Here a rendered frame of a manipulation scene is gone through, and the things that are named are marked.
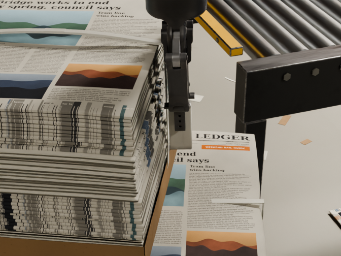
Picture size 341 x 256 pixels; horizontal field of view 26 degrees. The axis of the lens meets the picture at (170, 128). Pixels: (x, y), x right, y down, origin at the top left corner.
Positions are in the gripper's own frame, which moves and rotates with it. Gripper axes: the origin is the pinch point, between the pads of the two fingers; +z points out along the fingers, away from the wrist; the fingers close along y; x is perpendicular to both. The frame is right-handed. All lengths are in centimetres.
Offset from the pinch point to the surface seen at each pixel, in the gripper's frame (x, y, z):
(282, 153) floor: 30, -137, 96
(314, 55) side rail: 26, -53, 16
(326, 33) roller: 30, -68, 18
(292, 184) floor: 32, -118, 96
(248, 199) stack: 9.4, -0.6, 13.1
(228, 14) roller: 9, -74, 16
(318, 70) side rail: 26, -51, 19
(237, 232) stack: 7.5, 6.5, 13.1
